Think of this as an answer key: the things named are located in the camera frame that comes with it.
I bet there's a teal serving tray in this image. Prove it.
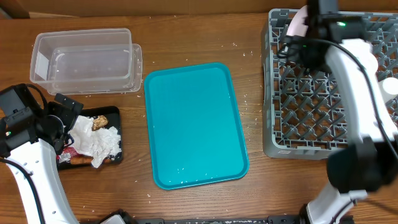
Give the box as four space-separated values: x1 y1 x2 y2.
144 62 249 190

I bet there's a grey dishwasher rack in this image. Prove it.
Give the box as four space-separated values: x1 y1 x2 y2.
262 9 397 160

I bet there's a white napkin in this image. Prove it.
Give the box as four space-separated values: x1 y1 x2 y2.
70 116 99 157
89 126 121 168

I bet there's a large white plate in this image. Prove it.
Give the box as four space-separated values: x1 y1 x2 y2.
286 5 308 37

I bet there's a black plastic tray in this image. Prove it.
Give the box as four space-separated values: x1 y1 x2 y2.
56 106 123 170

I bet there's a white cup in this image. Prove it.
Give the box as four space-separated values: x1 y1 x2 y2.
379 77 398 103

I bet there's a clear plastic storage bin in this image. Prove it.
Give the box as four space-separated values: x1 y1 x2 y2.
30 28 143 95

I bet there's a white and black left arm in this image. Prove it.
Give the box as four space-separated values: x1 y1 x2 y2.
1 84 83 223

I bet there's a red snack wrapper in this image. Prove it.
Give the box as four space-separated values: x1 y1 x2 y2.
56 147 80 163

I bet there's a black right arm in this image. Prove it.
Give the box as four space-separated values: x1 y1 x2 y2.
277 0 397 224

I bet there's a brown food chunk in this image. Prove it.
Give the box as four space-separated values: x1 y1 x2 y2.
91 115 108 131

